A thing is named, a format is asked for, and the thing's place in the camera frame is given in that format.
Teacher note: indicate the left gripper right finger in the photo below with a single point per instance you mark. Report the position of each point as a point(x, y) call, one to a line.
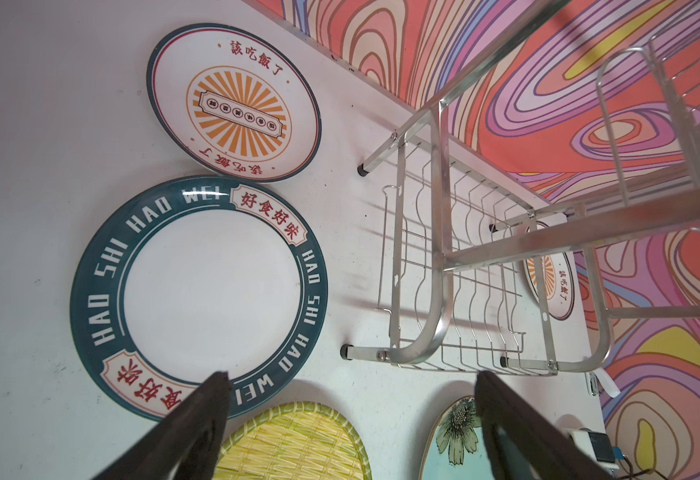
point(521, 443)

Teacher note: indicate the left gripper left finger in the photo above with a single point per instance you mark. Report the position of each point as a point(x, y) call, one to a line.
point(186, 443)

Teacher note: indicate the light green flower plate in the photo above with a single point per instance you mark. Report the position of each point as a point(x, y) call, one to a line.
point(456, 448)

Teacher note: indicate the yellow woven pattern plate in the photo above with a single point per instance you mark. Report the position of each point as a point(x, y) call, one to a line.
point(298, 440)

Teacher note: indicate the silver two-tier dish rack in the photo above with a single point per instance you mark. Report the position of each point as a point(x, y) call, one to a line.
point(585, 233)

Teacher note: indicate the orange sunburst plate right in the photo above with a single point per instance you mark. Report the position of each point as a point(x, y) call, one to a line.
point(559, 282)

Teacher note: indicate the orange sunburst plate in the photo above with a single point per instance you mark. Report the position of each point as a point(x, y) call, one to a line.
point(233, 102)
point(559, 282)

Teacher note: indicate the dark green rim plate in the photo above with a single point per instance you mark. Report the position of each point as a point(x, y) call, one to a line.
point(193, 276)

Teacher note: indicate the orange sunburst plate left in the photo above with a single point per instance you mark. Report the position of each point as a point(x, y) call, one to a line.
point(233, 102)

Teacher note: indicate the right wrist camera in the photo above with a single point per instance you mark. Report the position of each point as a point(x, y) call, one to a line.
point(597, 446)

